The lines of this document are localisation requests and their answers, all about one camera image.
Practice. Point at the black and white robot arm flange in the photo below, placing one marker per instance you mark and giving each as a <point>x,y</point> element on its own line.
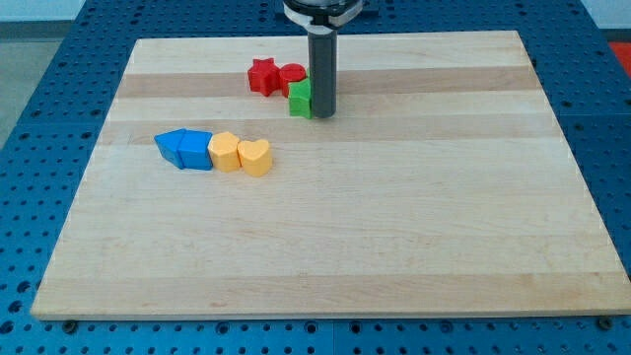
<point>332,14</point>

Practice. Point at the yellow heart block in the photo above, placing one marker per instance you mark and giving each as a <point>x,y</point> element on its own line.
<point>256,157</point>

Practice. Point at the green star block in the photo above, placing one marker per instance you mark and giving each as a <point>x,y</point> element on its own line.
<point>300,99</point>

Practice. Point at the yellow hexagon block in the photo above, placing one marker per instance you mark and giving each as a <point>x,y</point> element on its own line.
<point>223,151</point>

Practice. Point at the red cylinder block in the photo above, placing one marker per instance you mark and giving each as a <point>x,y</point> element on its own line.
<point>290,73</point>

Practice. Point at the red star block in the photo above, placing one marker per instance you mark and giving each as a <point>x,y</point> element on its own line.
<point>263,76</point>

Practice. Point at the blue cube block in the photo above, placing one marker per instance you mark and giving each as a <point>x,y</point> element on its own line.
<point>193,150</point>

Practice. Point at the light wooden board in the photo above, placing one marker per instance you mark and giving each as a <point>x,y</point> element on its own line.
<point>443,187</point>

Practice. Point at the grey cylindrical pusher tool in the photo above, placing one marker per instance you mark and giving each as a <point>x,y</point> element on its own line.
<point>323,69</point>

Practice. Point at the blue triangular block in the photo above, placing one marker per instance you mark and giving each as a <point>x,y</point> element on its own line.
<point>168,144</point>

